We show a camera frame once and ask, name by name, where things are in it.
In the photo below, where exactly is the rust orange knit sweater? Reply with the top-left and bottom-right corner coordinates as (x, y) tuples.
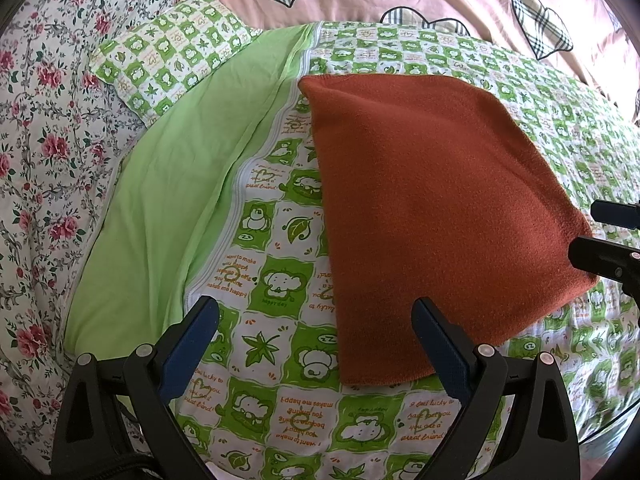
(298, 74), (597, 386)

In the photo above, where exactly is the pink heart duvet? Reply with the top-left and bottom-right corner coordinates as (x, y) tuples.
(220, 0), (639, 122)

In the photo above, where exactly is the floral bed sheet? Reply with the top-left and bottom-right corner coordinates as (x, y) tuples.
(1, 0), (178, 471)

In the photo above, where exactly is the green patterned pillow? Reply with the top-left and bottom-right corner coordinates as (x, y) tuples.
(89, 0), (262, 126)

